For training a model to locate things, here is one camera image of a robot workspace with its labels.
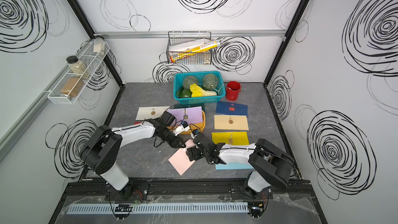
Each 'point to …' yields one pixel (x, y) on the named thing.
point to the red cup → (232, 90)
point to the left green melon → (189, 80)
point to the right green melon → (210, 82)
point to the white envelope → (144, 113)
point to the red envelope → (137, 123)
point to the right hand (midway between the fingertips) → (193, 151)
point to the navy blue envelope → (228, 108)
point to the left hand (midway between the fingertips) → (184, 146)
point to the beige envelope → (230, 122)
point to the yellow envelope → (239, 138)
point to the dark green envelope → (186, 106)
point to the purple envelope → (191, 115)
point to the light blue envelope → (233, 166)
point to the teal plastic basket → (178, 86)
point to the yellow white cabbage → (197, 91)
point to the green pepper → (185, 93)
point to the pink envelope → (180, 160)
